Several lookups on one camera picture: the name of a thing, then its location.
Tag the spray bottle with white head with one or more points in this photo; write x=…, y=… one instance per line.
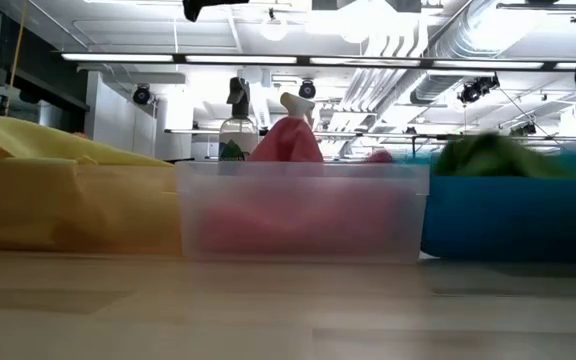
x=295, y=105

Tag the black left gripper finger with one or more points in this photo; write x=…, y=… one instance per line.
x=195, y=6

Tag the clear bottle with green label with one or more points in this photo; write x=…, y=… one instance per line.
x=238, y=132

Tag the pink microfiber towel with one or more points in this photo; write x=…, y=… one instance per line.
x=381, y=156
x=288, y=142

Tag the green microfiber towel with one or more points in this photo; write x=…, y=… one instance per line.
x=488, y=157

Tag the clear plastic basket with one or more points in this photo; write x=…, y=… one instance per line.
x=303, y=172

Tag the orange plastic basket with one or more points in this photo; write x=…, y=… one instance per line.
x=68, y=210

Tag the black ceiling spotlight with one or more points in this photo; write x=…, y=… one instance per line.
x=475, y=90
x=307, y=90
x=142, y=95

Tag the blue plastic basket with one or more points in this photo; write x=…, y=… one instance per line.
x=518, y=220

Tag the yellow microfiber towel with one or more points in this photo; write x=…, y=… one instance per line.
x=28, y=140

